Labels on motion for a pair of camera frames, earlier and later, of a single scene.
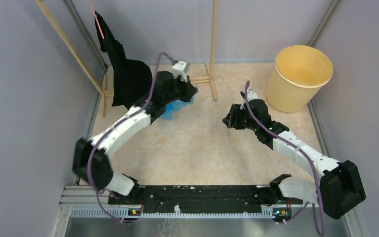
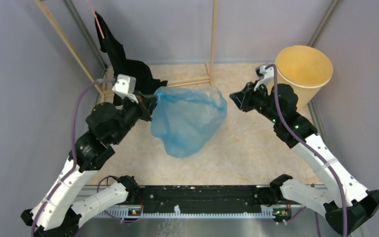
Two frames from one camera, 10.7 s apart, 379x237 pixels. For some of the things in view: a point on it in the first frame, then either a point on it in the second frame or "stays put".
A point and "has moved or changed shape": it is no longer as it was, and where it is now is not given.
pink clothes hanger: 96,18 stays put
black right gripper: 231,120 → 243,98
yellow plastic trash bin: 299,72 stays put
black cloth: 132,78 stays put
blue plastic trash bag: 171,107 has moved or changed shape
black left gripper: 190,91 → 146,104
